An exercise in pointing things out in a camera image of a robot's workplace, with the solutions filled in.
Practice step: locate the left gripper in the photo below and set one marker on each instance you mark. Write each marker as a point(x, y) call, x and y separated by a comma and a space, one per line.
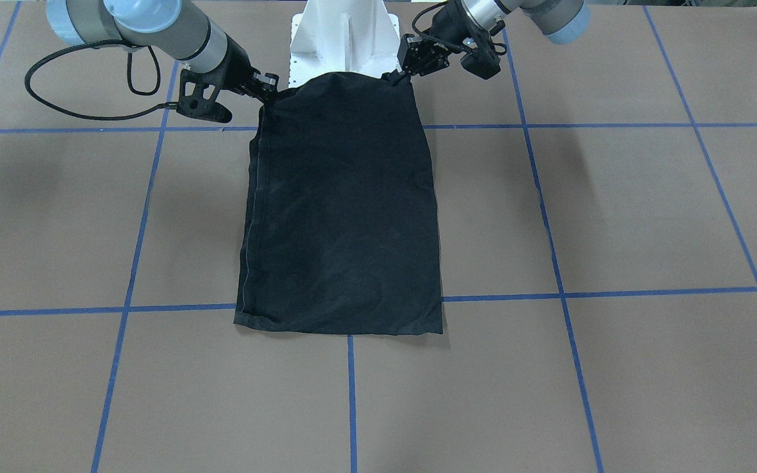
point(447, 28)

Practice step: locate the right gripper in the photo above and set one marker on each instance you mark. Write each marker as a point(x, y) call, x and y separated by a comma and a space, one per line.
point(238, 66)

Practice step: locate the black printed t-shirt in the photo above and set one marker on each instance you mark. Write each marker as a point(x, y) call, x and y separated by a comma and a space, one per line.
point(341, 227)

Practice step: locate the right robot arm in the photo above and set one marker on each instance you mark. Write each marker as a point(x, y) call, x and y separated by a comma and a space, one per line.
point(213, 61)

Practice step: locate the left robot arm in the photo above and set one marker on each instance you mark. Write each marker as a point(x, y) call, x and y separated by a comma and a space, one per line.
point(560, 21)

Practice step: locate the brown paper table cover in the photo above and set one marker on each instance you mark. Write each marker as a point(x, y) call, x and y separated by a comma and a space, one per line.
point(598, 221)

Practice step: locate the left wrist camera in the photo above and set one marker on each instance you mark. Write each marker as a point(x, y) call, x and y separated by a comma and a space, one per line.
point(482, 60)

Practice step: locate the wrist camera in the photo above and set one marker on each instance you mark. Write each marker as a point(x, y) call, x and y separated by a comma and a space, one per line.
point(198, 97)
point(482, 60)

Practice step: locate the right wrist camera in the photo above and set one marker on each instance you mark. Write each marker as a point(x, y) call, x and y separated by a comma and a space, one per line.
point(198, 97)

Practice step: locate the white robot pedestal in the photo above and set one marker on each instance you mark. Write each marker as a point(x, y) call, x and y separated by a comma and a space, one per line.
point(343, 36)

